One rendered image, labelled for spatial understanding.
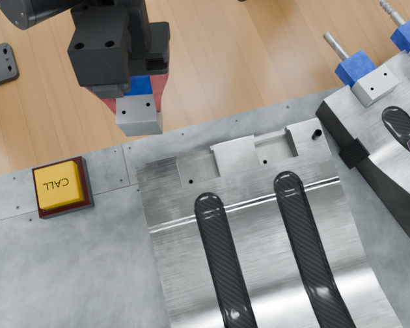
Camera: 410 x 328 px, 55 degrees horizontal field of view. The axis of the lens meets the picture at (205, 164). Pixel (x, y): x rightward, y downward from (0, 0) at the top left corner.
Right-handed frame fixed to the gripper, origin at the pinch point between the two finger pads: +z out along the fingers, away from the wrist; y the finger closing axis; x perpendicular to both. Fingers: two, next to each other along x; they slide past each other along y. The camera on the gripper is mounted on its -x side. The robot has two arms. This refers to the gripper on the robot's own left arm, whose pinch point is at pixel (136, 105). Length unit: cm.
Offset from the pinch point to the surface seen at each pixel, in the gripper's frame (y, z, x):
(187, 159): 5.5, 8.9, -1.3
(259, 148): 15.7, 9.5, 0.4
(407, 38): 39.4, 1.9, 13.8
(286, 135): 19.7, 8.6, 1.7
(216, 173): 9.3, 10.9, -2.5
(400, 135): 36.4, 10.3, 1.8
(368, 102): 31.8, 6.4, 5.1
